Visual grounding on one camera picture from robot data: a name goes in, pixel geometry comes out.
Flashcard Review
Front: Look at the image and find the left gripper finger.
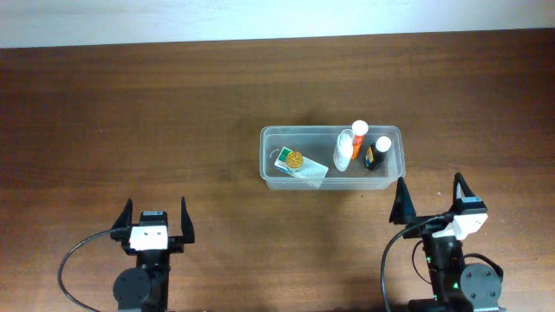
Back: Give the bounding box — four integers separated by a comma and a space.
180, 197, 195, 244
110, 198, 133, 238

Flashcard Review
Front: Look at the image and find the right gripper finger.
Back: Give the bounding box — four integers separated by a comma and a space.
452, 172, 477, 212
388, 177, 417, 224

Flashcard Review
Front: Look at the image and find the dark brown syrup bottle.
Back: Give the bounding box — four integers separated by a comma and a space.
364, 136, 392, 170

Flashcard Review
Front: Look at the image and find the white spray bottle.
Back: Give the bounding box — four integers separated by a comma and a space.
333, 129, 355, 172

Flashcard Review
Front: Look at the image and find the orange tube white cap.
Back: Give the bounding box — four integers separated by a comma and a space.
351, 120, 369, 160

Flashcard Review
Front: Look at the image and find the white Panadol box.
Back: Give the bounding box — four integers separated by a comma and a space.
274, 146, 329, 189

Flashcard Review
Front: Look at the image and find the gold-lid balm jar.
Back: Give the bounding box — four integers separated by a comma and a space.
285, 151, 304, 170

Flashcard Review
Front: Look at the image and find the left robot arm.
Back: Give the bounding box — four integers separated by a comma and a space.
110, 199, 195, 312

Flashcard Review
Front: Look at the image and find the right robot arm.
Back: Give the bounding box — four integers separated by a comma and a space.
381, 172, 504, 312

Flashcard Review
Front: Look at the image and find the clear plastic container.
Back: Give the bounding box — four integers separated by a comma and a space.
259, 125, 406, 191

